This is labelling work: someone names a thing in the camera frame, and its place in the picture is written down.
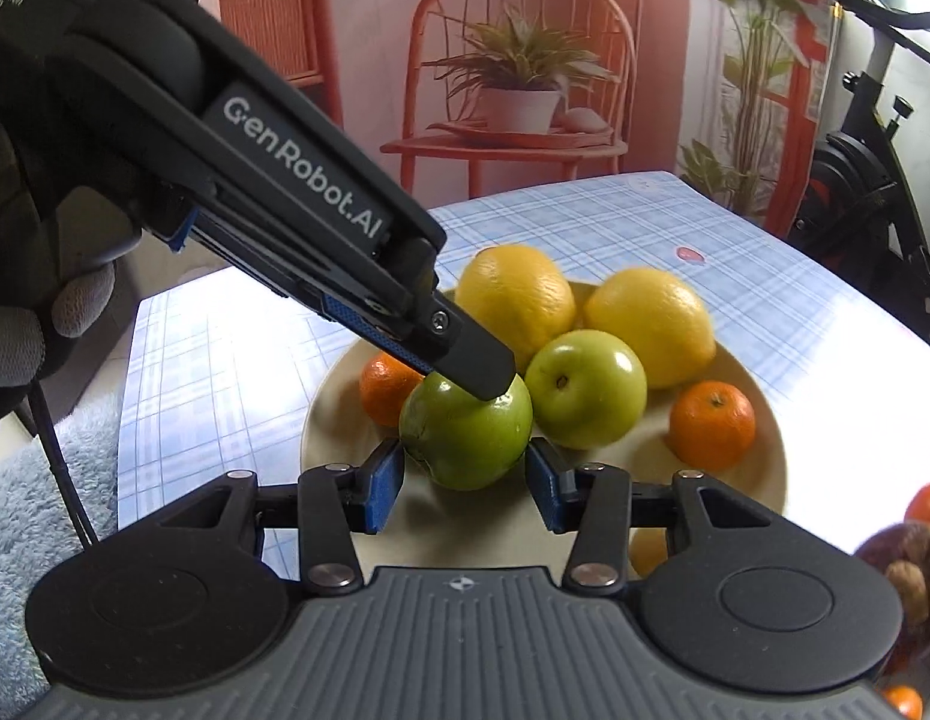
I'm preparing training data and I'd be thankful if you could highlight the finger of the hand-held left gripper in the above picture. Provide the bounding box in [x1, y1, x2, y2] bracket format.
[411, 289, 518, 401]
[321, 292, 437, 378]

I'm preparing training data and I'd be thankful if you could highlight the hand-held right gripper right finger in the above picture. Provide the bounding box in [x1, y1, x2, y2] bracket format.
[524, 438, 805, 596]

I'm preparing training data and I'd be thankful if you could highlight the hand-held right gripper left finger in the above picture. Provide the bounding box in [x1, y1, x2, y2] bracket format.
[159, 435, 407, 596]

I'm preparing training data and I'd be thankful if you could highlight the yellow lemon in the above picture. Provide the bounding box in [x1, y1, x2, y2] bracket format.
[454, 244, 579, 377]
[583, 267, 718, 390]

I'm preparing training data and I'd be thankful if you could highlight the green apple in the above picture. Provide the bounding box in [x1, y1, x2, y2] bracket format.
[398, 371, 536, 493]
[524, 328, 650, 452]

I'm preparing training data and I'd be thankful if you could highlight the cream round plate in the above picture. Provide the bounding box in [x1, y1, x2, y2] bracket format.
[300, 281, 789, 580]

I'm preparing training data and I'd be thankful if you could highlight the person's left hand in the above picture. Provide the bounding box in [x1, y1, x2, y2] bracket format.
[0, 114, 145, 445]

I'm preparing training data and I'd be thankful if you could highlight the small yellow fruit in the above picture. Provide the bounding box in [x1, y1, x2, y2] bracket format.
[628, 528, 670, 580]

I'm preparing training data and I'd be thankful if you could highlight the dark red apple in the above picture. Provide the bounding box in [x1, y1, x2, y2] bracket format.
[853, 520, 930, 590]

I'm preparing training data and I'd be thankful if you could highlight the light blue fluffy rug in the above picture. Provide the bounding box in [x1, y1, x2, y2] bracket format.
[0, 388, 126, 720]

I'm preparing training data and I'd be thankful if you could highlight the brown walnut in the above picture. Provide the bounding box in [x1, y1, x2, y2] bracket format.
[883, 559, 930, 625]

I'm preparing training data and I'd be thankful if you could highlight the black exercise bike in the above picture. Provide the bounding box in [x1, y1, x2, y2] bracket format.
[786, 0, 930, 355]

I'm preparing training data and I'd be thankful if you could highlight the printed wall backdrop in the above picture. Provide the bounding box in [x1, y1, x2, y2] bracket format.
[202, 0, 838, 242]

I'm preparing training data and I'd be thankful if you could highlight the black cable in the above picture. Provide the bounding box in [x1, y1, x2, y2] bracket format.
[28, 381, 100, 550]

